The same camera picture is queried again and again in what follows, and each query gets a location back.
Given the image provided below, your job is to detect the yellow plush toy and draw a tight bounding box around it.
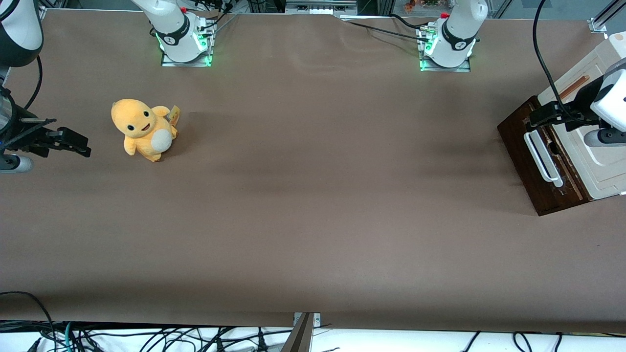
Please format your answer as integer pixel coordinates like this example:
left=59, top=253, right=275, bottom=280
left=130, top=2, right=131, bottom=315
left=111, top=98, right=181, bottom=163

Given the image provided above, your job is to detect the aluminium frame profile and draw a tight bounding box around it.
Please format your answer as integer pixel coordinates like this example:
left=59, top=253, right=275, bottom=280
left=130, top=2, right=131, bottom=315
left=588, top=0, right=626, bottom=35

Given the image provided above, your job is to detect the brown wooden strip handle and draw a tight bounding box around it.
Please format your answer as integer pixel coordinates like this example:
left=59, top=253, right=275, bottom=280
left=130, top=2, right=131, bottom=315
left=559, top=75, right=590, bottom=100

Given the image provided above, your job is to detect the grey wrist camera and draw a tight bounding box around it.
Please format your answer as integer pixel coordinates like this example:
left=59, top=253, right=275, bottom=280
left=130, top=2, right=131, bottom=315
left=0, top=154, right=34, bottom=174
left=584, top=128, right=626, bottom=149

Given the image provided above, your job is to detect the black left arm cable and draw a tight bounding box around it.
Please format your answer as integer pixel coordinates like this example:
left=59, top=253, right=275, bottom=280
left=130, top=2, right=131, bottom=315
left=533, top=0, right=587, bottom=124

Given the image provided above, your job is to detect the metal table edge bracket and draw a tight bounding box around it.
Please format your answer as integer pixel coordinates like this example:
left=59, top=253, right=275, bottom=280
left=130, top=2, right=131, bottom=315
left=288, top=312, right=322, bottom=352

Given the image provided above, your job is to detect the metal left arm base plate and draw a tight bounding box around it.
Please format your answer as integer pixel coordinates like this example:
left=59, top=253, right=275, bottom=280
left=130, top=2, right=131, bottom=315
left=419, top=27, right=471, bottom=73

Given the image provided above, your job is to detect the long black table cable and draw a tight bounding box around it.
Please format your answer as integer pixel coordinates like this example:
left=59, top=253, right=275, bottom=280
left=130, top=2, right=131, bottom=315
left=341, top=20, right=431, bottom=43

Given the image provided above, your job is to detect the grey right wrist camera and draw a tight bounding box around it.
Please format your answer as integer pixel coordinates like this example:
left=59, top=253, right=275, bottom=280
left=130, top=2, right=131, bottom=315
left=0, top=154, right=34, bottom=174

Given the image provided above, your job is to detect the short black table cable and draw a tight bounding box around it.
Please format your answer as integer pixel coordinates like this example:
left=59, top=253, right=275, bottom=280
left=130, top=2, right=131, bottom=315
left=389, top=14, right=428, bottom=32

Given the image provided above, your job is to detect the grey device with ports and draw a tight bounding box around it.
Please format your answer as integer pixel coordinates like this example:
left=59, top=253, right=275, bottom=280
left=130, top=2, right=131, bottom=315
left=285, top=0, right=358, bottom=15

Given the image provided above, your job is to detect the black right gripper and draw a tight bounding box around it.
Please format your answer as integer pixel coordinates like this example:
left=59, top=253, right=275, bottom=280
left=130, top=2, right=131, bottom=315
left=0, top=105, right=92, bottom=158

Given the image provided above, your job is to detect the black looping floor cable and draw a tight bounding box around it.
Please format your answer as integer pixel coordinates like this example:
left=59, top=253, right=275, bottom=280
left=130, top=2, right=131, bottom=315
left=0, top=291, right=58, bottom=352

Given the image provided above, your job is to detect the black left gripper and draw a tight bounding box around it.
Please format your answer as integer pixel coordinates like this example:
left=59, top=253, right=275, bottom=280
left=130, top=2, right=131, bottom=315
left=528, top=73, right=610, bottom=132

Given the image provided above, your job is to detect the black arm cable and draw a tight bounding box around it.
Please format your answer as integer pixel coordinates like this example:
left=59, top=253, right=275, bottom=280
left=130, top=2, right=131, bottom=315
left=23, top=55, right=44, bottom=111
left=533, top=0, right=587, bottom=124

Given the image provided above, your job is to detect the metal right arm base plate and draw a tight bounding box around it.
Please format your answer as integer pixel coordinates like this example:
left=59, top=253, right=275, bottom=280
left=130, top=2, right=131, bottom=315
left=161, top=20, right=216, bottom=68

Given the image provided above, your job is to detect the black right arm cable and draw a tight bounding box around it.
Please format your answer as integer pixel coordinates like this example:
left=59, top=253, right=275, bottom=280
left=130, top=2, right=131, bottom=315
left=23, top=55, right=44, bottom=111

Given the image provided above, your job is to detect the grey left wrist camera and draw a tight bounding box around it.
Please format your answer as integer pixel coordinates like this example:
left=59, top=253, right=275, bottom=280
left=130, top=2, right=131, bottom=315
left=584, top=128, right=626, bottom=149

